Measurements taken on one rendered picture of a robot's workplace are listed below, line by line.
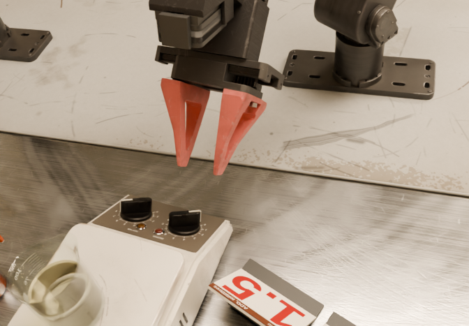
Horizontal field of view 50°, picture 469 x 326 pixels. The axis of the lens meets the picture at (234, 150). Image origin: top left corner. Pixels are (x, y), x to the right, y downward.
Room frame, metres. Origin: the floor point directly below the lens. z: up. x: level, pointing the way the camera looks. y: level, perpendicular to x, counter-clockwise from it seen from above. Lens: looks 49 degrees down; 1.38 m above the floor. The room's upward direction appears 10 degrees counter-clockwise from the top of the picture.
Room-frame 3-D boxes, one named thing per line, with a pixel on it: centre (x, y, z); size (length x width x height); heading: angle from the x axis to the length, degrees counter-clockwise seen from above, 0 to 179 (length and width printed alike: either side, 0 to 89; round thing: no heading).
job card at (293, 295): (0.21, 0.00, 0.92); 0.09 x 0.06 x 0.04; 44
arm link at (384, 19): (0.50, -0.18, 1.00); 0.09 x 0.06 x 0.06; 33
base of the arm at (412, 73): (0.51, -0.18, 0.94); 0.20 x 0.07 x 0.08; 67
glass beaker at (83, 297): (0.20, 0.15, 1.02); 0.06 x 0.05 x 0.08; 142
